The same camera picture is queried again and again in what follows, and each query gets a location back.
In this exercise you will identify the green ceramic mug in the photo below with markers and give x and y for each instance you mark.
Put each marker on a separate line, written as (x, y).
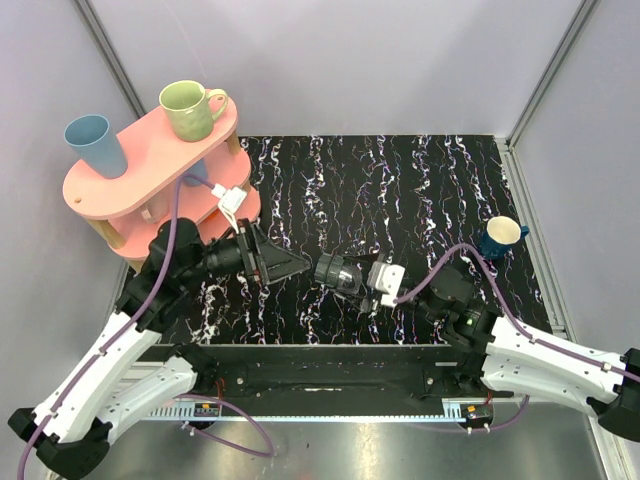
(191, 109)

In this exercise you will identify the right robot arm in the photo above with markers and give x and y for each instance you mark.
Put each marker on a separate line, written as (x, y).
(500, 352)

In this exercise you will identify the clear elbow pipe fitting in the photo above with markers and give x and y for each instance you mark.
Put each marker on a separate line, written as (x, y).
(349, 279)

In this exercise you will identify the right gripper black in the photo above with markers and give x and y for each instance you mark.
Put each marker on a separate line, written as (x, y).
(363, 305)

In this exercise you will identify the small blue cup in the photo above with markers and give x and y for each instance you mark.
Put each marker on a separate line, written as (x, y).
(195, 174)

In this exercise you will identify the white slotted cable duct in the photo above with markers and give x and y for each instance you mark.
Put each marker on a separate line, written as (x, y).
(444, 411)

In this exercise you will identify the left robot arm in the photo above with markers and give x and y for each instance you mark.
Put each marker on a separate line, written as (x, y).
(72, 430)

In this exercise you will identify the pink three-tier wooden shelf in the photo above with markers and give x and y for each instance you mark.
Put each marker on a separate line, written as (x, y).
(157, 159)

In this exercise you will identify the pale pink mug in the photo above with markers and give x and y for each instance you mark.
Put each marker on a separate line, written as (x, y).
(155, 209)

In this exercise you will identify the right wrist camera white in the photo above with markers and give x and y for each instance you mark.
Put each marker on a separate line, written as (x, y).
(386, 279)

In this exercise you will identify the black marble pattern mat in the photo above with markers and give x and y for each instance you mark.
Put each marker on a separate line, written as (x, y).
(411, 197)

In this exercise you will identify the dark blue mug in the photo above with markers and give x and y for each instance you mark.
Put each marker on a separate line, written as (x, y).
(499, 237)

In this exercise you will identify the light blue plastic cup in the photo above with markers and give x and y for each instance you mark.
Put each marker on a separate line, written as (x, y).
(94, 141)

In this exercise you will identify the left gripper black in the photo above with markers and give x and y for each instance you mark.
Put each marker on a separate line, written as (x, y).
(255, 255)

